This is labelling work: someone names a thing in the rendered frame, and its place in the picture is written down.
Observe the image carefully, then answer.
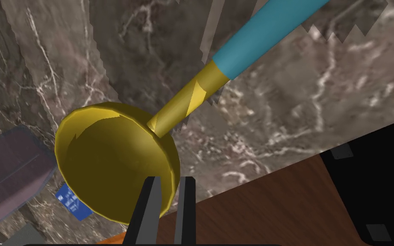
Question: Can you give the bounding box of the yellow ladle with blue handle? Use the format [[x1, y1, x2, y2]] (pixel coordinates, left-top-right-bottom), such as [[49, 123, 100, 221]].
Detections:
[[55, 0, 331, 226]]

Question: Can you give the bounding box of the blue card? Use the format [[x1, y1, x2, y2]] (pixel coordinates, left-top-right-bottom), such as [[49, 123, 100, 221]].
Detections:
[[55, 183, 94, 222]]

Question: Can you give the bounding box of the black appliance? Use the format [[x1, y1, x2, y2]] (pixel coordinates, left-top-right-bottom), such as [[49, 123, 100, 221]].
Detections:
[[319, 115, 394, 246]]

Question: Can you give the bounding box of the purple translucent box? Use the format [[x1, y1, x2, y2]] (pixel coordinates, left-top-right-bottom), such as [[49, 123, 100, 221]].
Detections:
[[0, 125, 58, 239]]

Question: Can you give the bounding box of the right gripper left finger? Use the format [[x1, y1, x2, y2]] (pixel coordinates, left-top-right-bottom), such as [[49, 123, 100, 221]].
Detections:
[[123, 176, 162, 245]]

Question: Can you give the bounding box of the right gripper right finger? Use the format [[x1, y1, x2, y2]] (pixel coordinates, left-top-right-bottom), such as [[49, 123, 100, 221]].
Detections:
[[173, 176, 197, 245]]

